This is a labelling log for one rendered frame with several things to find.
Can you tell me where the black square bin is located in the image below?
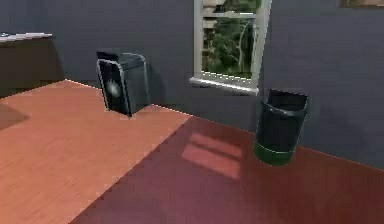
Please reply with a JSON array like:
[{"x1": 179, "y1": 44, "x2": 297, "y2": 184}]
[{"x1": 95, "y1": 49, "x2": 152, "y2": 118}]

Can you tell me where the white framed window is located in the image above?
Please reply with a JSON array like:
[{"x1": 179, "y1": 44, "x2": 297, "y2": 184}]
[{"x1": 189, "y1": 0, "x2": 273, "y2": 96}]

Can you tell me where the black round bin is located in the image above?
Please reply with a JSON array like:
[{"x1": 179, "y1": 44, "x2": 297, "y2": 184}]
[{"x1": 253, "y1": 88, "x2": 309, "y2": 167}]

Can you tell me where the dark cabinet with white top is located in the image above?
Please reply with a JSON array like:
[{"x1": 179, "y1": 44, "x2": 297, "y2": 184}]
[{"x1": 0, "y1": 31, "x2": 66, "y2": 99}]

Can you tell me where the framed wall picture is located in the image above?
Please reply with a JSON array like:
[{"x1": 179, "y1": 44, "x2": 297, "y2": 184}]
[{"x1": 339, "y1": 0, "x2": 384, "y2": 9}]

